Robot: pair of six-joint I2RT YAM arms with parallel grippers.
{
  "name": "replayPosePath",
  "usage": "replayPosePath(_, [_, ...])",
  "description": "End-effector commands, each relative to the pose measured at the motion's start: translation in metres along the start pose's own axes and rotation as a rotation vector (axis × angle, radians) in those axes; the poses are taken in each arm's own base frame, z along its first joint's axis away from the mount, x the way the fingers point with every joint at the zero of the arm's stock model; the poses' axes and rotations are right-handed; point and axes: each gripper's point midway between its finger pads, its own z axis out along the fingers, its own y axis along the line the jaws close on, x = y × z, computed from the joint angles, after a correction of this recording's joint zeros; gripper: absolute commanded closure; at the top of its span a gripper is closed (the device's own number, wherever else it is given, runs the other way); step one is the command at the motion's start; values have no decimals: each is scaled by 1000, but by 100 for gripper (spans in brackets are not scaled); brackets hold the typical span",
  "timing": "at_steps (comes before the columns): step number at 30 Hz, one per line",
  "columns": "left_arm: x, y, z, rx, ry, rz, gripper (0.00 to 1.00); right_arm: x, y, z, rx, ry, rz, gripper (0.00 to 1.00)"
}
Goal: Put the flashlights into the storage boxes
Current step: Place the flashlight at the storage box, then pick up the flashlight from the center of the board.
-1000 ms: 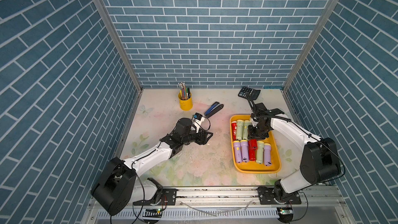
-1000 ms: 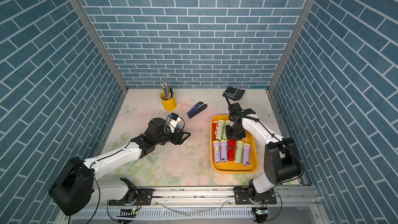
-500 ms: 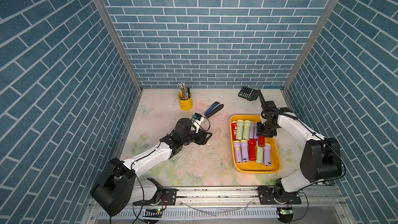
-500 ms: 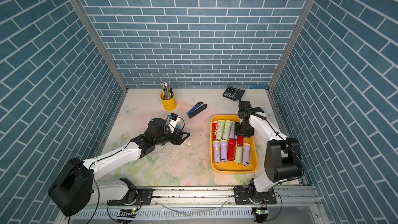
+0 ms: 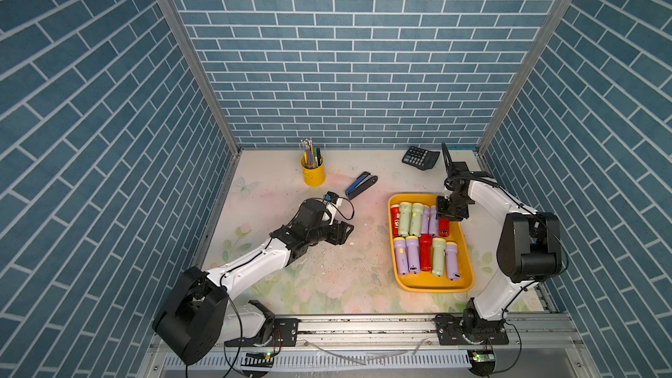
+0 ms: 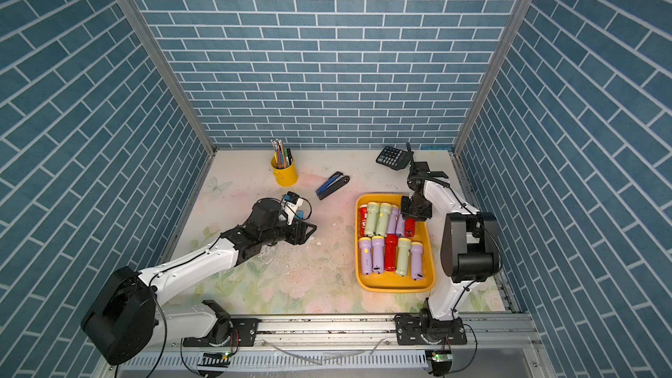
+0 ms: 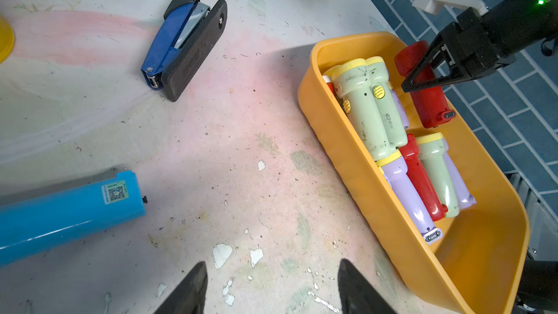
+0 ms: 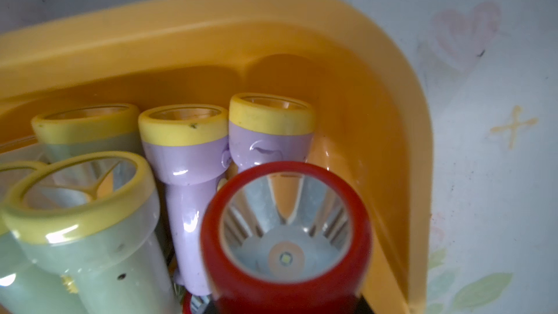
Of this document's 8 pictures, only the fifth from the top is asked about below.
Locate yellow plastic storage tray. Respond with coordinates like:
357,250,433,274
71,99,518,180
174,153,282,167
388,194,474,293

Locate purple flashlight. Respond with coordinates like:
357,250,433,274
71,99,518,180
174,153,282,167
420,206,431,236
393,237,410,277
406,236,421,274
446,241,461,281
429,206,439,237

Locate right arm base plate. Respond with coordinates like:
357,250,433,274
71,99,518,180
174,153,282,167
433,314,509,346

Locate yellow pen holder cup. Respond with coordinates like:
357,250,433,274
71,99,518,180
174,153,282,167
300,157,326,187

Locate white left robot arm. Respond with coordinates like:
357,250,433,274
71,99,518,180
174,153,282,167
152,192,355,366

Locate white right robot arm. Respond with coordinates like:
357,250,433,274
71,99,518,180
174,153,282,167
437,155,564,322

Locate green flashlight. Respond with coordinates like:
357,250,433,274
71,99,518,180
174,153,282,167
409,202,425,236
398,201,412,237

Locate aluminium front rail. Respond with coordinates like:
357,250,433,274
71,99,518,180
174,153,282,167
139,313,599,377

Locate green flashlight horizontal top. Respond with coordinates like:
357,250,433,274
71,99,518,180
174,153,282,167
432,237,447,278

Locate pens in cup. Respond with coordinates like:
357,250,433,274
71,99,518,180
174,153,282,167
300,138,323,170

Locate red flashlight with white logo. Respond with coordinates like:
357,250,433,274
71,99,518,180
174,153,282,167
390,204,400,238

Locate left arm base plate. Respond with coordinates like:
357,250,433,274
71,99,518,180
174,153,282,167
224,318,300,348

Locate black desk calculator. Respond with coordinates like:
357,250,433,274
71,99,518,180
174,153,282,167
402,146,440,171

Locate blue black stapler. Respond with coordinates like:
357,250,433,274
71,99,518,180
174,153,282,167
346,171,378,200

